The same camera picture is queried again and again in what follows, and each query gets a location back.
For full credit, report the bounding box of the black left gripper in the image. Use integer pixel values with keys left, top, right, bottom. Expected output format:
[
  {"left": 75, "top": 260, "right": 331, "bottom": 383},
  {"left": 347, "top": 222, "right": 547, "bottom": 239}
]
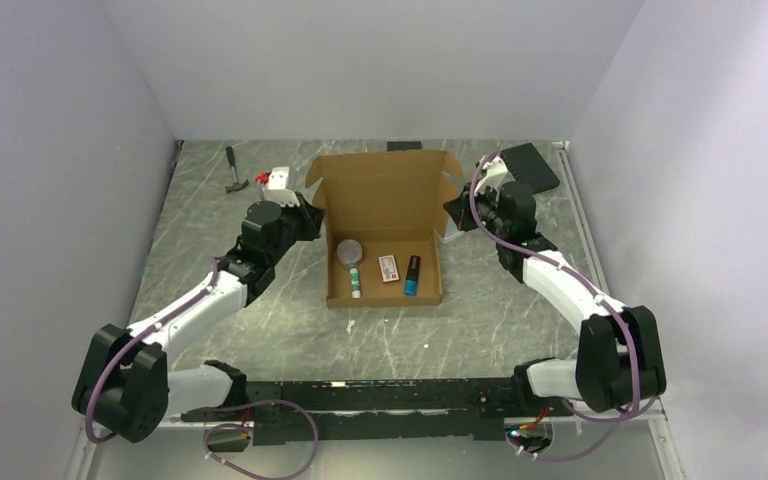
[{"left": 268, "top": 192, "right": 328, "bottom": 265}]

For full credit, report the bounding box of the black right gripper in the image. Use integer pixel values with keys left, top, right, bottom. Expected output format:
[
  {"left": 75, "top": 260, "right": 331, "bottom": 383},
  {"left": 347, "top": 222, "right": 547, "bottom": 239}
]
[{"left": 443, "top": 180, "right": 509, "bottom": 242}]

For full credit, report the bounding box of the clear jar of clips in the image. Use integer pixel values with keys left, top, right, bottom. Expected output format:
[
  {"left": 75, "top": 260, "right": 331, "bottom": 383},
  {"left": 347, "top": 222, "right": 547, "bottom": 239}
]
[{"left": 336, "top": 239, "right": 363, "bottom": 268}]

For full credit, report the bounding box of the small white green bottle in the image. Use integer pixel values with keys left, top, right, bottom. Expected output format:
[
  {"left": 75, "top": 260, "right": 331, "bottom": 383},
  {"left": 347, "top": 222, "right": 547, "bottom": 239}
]
[{"left": 349, "top": 265, "right": 362, "bottom": 299}]

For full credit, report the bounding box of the brown cardboard box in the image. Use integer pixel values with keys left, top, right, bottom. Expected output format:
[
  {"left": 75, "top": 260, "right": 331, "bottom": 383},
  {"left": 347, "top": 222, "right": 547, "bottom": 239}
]
[{"left": 305, "top": 150, "right": 463, "bottom": 309}]

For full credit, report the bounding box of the red white card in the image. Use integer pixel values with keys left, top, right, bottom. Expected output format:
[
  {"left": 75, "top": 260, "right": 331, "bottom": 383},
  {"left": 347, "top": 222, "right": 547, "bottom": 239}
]
[{"left": 378, "top": 255, "right": 400, "bottom": 283}]

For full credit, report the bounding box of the black blue marker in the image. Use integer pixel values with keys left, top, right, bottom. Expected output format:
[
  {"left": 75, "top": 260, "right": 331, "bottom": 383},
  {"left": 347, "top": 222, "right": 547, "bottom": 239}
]
[{"left": 404, "top": 255, "right": 421, "bottom": 296}]

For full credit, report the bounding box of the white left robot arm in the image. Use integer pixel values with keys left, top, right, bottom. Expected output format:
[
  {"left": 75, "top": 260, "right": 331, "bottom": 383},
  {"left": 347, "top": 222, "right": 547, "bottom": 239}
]
[{"left": 71, "top": 195, "right": 325, "bottom": 444}]

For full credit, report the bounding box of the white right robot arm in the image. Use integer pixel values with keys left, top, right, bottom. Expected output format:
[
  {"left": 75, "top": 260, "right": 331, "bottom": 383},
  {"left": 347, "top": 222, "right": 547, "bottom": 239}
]
[{"left": 443, "top": 182, "right": 667, "bottom": 415}]

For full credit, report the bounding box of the small black box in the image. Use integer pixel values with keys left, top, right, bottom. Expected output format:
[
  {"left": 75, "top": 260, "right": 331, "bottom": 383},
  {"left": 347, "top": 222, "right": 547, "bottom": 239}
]
[{"left": 386, "top": 141, "right": 423, "bottom": 152}]

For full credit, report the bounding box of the black hammer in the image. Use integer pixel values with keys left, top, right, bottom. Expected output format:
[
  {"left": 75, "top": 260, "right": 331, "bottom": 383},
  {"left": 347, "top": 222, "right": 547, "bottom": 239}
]
[{"left": 225, "top": 146, "right": 249, "bottom": 194}]

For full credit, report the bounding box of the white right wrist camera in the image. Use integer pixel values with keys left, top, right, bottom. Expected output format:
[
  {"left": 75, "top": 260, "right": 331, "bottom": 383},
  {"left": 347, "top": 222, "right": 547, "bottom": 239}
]
[{"left": 474, "top": 155, "right": 509, "bottom": 195}]

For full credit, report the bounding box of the black flat network switch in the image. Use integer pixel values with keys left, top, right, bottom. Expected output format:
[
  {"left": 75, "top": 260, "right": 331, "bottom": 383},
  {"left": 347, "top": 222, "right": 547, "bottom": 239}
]
[{"left": 500, "top": 143, "right": 560, "bottom": 194}]

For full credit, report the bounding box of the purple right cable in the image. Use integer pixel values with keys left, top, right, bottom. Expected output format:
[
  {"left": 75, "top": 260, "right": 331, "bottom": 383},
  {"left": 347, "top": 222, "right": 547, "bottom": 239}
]
[{"left": 468, "top": 152, "right": 660, "bottom": 463}]

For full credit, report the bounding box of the purple cable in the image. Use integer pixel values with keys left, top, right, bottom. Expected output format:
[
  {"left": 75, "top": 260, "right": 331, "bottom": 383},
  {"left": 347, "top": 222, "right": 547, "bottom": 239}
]
[
  {"left": 84, "top": 256, "right": 322, "bottom": 480},
  {"left": 468, "top": 152, "right": 660, "bottom": 463}
]

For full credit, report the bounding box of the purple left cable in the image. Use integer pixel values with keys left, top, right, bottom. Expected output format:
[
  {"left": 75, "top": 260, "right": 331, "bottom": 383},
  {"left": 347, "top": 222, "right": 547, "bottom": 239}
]
[{"left": 84, "top": 256, "right": 322, "bottom": 480}]

